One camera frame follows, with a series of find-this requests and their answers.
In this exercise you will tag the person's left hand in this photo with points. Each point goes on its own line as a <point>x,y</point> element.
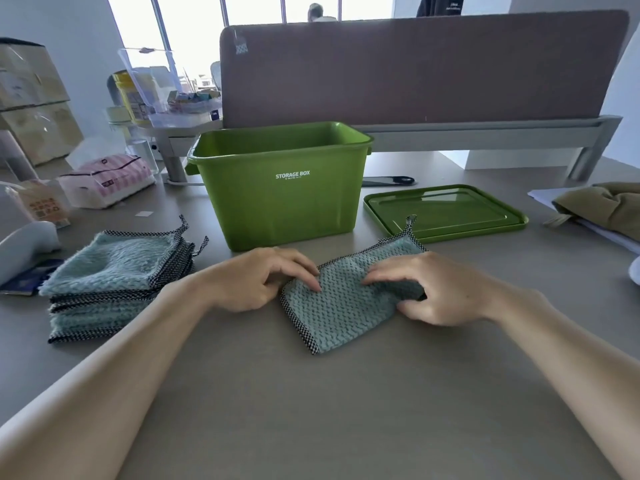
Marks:
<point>250,279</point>

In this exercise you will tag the person's right hand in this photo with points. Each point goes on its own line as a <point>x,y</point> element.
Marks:
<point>450,294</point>

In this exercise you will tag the green plastic storage box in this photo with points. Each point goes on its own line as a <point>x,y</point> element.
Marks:
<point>280,204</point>

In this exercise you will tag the green plastic lid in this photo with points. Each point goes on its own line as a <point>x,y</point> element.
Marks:
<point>450,209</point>

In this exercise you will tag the person's right forearm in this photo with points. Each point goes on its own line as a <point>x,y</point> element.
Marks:
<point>575,354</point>

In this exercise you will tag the person's left forearm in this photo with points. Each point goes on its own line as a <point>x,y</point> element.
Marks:
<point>100,394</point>

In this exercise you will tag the clear plastic organizer box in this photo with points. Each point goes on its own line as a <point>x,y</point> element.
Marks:
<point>175,114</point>

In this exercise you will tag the small white sticker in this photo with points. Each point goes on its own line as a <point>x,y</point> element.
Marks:
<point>144,213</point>

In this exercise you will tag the black phone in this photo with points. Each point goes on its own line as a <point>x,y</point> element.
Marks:
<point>385,181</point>

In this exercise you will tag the grey desk riser shelf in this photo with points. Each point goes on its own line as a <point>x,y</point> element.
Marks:
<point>475,137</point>

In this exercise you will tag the olive cloth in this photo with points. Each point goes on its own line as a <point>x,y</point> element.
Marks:
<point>600,209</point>

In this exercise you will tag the pink tissue pack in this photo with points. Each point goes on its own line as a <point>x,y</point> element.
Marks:
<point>107,182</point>

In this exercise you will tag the white controller with label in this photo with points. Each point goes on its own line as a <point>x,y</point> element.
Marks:
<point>635,270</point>

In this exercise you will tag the white mesh chair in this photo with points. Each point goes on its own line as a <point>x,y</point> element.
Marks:
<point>216,74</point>

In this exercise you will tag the glass jar white lid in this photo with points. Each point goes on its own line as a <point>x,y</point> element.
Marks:
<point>117,114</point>

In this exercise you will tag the yellow wipes canister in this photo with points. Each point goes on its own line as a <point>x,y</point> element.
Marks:
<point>130,97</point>

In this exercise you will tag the orange drink carton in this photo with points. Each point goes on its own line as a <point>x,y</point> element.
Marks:
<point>42,207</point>

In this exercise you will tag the blue foil wrapper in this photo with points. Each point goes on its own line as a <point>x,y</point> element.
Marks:
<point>27,282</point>

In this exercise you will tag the brown desk divider panel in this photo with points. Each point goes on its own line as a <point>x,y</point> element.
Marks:
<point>425,69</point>

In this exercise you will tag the white handheld controller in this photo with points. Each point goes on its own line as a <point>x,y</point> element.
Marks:
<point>25,247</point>

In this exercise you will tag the grey office chair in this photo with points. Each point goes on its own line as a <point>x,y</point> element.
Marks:
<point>111,89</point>

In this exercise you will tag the large glass window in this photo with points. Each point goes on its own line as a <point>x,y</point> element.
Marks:
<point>190,24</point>

